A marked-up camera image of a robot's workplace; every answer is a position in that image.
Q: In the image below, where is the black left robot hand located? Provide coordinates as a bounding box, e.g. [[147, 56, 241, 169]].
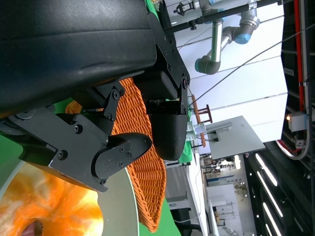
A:
[[0, 0, 191, 194]]

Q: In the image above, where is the grey round bowl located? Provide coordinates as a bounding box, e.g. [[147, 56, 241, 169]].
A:
[[0, 159, 140, 236]]

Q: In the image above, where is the orange white swirl bread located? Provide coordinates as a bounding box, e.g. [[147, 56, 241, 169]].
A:
[[0, 172, 104, 236]]

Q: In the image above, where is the orange wicker basket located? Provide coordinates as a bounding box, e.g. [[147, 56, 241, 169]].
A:
[[65, 78, 167, 233]]

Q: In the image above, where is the brown wooden stool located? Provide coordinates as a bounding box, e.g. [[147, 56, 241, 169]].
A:
[[191, 94, 212, 148]]

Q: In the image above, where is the grey flat board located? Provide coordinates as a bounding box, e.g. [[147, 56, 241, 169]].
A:
[[205, 115, 266, 160]]

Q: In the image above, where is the green tablecloth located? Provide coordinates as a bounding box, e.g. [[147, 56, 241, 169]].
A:
[[0, 0, 195, 236]]

